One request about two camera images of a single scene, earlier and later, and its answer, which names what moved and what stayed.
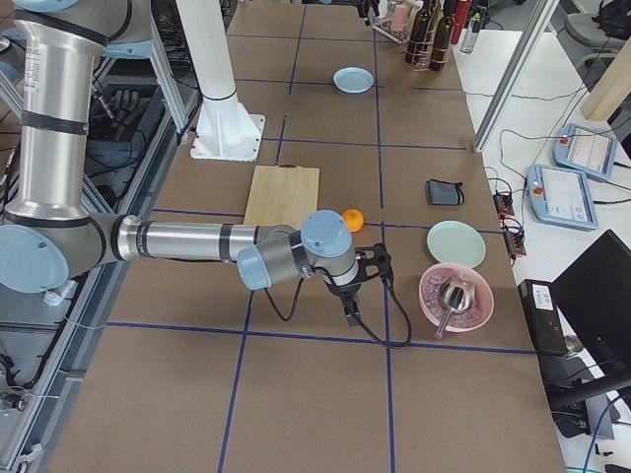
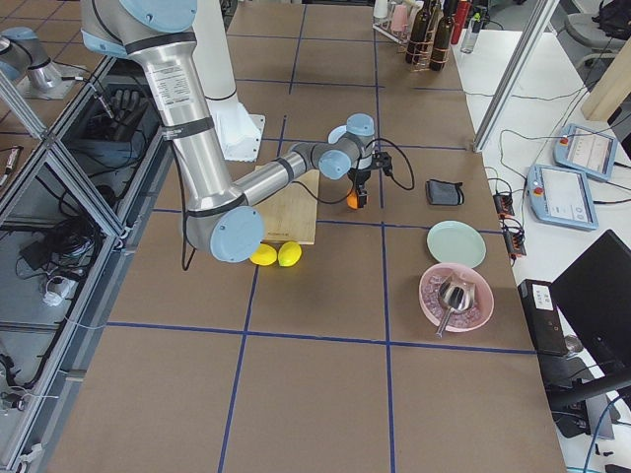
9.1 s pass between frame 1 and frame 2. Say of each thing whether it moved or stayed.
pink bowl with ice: stayed
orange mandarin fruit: moved
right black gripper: moved
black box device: stayed
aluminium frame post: stayed
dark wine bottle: stayed
